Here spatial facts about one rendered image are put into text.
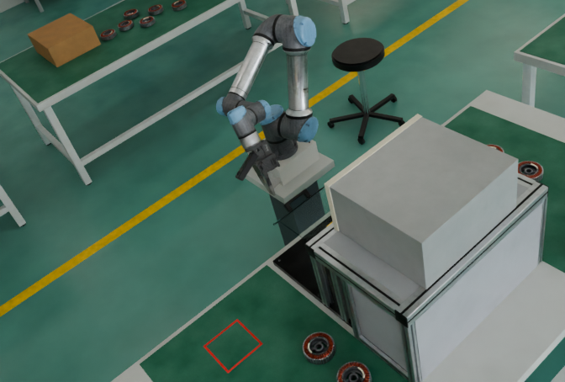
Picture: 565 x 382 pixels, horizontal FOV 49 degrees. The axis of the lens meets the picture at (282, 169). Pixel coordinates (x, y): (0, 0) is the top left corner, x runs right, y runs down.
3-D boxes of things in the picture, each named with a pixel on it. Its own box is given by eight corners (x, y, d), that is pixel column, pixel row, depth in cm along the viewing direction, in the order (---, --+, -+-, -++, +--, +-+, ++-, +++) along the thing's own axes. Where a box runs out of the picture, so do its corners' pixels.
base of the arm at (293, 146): (260, 151, 290) (255, 135, 284) (285, 134, 295) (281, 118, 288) (278, 165, 280) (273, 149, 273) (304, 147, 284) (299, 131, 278)
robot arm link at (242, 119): (248, 102, 234) (234, 109, 228) (261, 127, 236) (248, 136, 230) (234, 107, 239) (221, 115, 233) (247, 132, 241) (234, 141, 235)
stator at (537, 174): (527, 188, 250) (527, 182, 247) (508, 174, 258) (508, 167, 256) (549, 177, 252) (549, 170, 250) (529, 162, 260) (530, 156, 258)
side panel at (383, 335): (354, 336, 215) (340, 278, 195) (360, 331, 216) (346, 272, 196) (415, 387, 196) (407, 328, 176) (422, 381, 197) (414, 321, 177)
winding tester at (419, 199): (334, 229, 205) (324, 183, 192) (421, 159, 222) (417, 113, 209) (425, 290, 179) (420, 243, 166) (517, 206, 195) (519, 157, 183)
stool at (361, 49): (319, 123, 441) (303, 55, 406) (366, 89, 460) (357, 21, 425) (373, 151, 405) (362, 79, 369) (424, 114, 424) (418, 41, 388)
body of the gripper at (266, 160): (281, 167, 236) (266, 139, 234) (261, 177, 233) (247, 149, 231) (274, 166, 243) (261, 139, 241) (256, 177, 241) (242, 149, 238)
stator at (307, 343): (331, 333, 218) (330, 326, 215) (340, 359, 209) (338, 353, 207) (300, 342, 218) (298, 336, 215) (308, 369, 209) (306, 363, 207)
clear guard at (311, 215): (272, 225, 228) (269, 213, 225) (319, 189, 238) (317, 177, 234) (332, 269, 206) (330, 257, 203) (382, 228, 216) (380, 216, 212)
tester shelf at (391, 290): (307, 252, 206) (304, 244, 203) (440, 146, 232) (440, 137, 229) (407, 328, 176) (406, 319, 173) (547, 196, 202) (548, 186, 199)
